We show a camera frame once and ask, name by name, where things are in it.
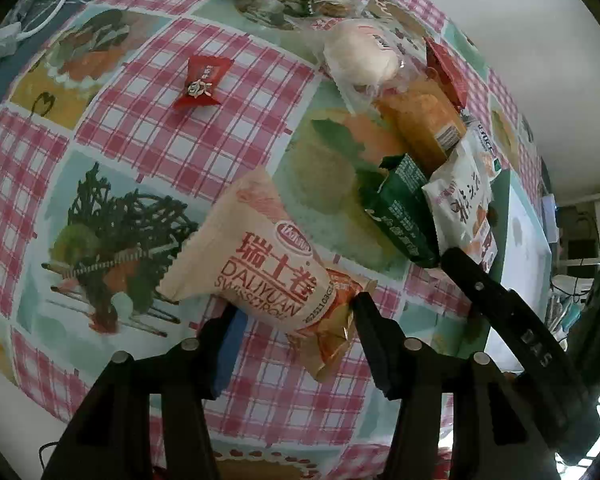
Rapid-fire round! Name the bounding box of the white persimmon snack pack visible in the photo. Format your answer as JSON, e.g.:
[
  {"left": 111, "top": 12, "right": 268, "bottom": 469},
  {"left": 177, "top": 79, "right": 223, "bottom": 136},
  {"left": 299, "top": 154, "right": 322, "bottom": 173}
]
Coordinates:
[{"left": 422, "top": 133, "right": 498, "bottom": 272}]

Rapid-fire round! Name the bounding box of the dark green snack pack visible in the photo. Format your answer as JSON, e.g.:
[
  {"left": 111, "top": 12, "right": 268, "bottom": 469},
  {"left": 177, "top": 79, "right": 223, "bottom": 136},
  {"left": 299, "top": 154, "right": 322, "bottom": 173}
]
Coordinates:
[{"left": 356, "top": 154, "right": 440, "bottom": 269}]

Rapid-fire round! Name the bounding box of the beige swiss roll snack pack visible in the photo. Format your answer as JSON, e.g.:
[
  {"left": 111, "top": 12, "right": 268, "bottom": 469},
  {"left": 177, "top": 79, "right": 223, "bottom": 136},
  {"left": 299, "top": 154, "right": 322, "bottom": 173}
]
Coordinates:
[{"left": 157, "top": 167, "right": 377, "bottom": 382}]

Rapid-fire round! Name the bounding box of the orange bread pack with barcode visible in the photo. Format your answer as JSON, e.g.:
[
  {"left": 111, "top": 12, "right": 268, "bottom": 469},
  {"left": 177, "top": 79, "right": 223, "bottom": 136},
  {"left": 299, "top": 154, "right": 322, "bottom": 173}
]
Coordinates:
[{"left": 375, "top": 76, "right": 466, "bottom": 177}]

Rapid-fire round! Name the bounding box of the clear pack with white bun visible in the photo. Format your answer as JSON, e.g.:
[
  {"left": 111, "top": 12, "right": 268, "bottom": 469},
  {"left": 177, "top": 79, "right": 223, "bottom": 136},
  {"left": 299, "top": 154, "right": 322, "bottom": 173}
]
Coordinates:
[{"left": 321, "top": 18, "right": 419, "bottom": 114}]

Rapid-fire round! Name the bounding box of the small red candy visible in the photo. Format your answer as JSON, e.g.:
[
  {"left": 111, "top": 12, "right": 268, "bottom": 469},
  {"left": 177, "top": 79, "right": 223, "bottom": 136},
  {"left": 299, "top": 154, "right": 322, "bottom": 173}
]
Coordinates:
[{"left": 173, "top": 55, "right": 234, "bottom": 110}]

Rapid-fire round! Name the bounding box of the green white cracker pack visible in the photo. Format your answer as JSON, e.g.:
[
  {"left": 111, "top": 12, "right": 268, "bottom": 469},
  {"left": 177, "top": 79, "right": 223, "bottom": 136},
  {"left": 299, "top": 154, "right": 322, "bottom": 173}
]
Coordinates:
[{"left": 470, "top": 119, "right": 502, "bottom": 180}]

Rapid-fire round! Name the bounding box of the white tray with green rim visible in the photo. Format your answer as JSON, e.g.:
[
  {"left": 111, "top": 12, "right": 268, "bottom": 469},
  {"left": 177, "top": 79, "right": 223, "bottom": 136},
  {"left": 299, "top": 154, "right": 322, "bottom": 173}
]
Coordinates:
[{"left": 457, "top": 170, "right": 552, "bottom": 373}]

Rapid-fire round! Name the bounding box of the red snack pack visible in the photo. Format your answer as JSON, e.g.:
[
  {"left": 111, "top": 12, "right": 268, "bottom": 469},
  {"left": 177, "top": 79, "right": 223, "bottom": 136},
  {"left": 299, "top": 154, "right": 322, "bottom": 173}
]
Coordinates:
[{"left": 425, "top": 38, "right": 468, "bottom": 110}]

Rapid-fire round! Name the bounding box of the white charger with cable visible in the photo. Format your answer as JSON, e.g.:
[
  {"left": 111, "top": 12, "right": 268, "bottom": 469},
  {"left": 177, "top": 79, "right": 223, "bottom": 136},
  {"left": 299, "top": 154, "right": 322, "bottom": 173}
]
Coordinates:
[{"left": 0, "top": 0, "right": 106, "bottom": 63}]

